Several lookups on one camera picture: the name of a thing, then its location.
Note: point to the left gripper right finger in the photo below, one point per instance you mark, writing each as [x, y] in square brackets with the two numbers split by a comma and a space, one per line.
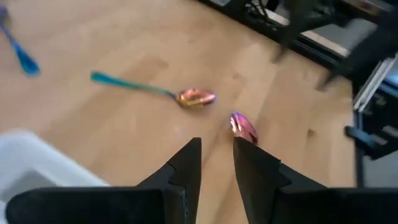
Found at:
[280, 199]

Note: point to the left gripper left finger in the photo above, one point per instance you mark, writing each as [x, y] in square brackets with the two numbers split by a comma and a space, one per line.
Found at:
[140, 202]

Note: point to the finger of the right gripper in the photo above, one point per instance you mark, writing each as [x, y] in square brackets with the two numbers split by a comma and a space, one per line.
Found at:
[287, 31]
[360, 62]

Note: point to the white cutlery tray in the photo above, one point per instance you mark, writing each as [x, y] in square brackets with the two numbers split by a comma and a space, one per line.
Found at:
[28, 161]

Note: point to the black aluminium table frame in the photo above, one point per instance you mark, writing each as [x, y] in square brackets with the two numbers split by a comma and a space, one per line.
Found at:
[311, 51]

